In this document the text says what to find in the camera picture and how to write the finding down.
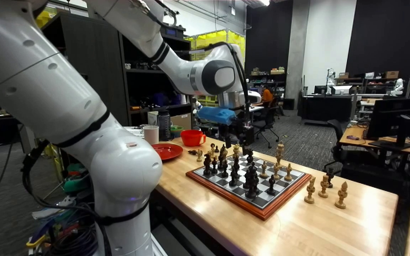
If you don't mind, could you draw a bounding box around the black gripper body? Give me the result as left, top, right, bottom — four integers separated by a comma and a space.
218, 121, 253, 146

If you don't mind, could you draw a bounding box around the black chess piece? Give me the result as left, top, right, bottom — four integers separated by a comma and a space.
326, 168, 335, 188

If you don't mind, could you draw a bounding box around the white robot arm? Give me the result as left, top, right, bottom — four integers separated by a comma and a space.
0, 0, 243, 256

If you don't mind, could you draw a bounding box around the tall light chess piece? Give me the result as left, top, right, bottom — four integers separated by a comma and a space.
275, 143, 285, 166

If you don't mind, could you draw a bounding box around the wooden framed chess board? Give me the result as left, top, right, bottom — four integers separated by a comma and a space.
186, 156, 312, 220

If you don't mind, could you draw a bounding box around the light wooden chess piece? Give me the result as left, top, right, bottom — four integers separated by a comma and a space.
335, 183, 347, 210
303, 178, 316, 204
319, 175, 329, 198

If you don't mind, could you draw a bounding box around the red plastic cup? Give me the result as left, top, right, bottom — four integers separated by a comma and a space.
181, 130, 206, 147

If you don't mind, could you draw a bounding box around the red plate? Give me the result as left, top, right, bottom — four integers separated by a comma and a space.
154, 144, 182, 161

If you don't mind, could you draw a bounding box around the dark water bottle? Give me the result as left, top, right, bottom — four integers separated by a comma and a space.
157, 109, 171, 141

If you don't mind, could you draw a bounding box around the white paper cup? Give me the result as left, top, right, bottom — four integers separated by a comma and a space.
142, 126, 159, 144

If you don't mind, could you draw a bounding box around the black storage shelf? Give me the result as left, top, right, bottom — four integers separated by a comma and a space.
60, 13, 178, 126

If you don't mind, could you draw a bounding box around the black computer monitor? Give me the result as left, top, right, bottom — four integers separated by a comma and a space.
364, 99, 410, 141

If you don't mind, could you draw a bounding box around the black office chair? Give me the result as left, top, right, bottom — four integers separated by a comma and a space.
323, 120, 401, 187

